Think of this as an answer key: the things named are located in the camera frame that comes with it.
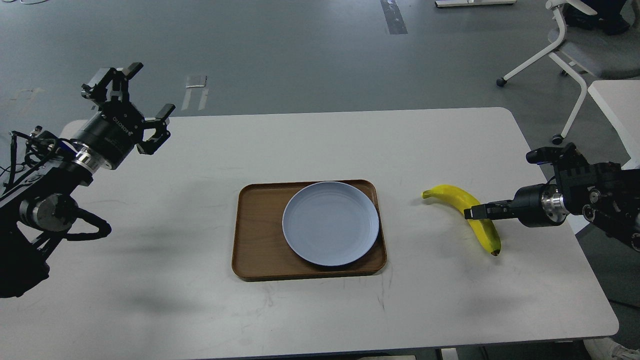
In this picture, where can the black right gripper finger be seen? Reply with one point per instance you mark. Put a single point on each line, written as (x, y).
(499, 210)

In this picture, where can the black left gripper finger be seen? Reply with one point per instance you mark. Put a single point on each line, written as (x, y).
(110, 86)
(161, 133)

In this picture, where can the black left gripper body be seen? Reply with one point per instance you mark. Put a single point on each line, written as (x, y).
(112, 133)

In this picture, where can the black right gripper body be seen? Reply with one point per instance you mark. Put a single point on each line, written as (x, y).
(527, 207)

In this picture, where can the yellow banana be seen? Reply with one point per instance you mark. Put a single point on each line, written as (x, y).
(483, 229)

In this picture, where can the light blue plate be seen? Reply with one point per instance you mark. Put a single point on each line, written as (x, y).
(330, 223)

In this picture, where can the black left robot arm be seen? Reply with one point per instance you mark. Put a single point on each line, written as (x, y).
(37, 207)

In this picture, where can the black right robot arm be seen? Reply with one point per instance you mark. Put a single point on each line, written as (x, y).
(604, 194)

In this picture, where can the white side table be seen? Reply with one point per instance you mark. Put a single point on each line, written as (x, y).
(618, 101)

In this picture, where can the white office chair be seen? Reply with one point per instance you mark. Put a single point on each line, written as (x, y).
(606, 57)

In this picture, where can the brown wooden tray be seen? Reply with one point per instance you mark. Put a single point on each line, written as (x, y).
(260, 251)

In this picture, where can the white furniture base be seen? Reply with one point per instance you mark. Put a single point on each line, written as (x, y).
(440, 4)

